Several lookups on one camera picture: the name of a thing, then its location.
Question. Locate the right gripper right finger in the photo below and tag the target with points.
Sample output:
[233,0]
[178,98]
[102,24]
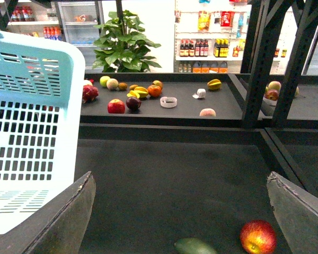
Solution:
[296,212]

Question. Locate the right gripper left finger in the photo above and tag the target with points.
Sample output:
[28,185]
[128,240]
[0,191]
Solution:
[59,226]

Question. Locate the light blue plastic basket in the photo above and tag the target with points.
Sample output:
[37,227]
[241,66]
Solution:
[41,83]

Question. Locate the red yellow apple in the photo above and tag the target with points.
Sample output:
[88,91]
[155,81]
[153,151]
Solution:
[258,236]

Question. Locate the dark green avocado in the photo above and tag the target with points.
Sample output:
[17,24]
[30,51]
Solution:
[193,245]

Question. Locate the red apple in bowl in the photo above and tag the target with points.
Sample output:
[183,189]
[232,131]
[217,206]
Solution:
[272,94]

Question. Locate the red apple on shelf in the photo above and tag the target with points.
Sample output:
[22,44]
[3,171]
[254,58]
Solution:
[116,106]

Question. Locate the pink dragon fruit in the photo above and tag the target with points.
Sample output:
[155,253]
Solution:
[90,93]

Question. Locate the pale green apple in bowl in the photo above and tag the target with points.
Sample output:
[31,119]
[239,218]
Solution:
[274,85]

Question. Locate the dark purple plum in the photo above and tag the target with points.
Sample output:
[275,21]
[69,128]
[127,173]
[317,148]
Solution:
[133,103]

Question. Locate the pale peach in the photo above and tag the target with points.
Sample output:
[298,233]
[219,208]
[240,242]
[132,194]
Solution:
[207,112]

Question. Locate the beige round melon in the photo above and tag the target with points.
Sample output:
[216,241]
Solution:
[112,84]

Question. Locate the brown kiwi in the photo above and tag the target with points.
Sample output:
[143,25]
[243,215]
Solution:
[122,86]

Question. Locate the yellow starfruit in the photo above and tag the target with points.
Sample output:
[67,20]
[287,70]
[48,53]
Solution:
[214,84]
[138,92]

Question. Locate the small orange brown fruit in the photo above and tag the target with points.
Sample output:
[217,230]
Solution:
[133,87]

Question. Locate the yellow starfruit far right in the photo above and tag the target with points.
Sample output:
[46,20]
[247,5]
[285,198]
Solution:
[214,84]

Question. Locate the crumpled white tape piece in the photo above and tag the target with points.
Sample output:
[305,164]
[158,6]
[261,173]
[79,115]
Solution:
[200,94]

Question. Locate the orange persimmon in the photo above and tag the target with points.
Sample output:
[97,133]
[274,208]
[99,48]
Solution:
[154,91]

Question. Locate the red green apple back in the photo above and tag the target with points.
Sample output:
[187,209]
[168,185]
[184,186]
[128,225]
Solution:
[158,83]

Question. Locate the green potted plant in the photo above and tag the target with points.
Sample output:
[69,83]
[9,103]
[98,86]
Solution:
[123,46]

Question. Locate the white store shelf with bottles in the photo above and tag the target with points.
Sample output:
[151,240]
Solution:
[210,36]

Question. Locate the glass door refrigerator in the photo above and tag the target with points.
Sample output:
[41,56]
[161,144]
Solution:
[78,20]

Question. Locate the black metal rack post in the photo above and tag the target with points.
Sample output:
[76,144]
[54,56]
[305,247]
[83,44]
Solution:
[265,25]

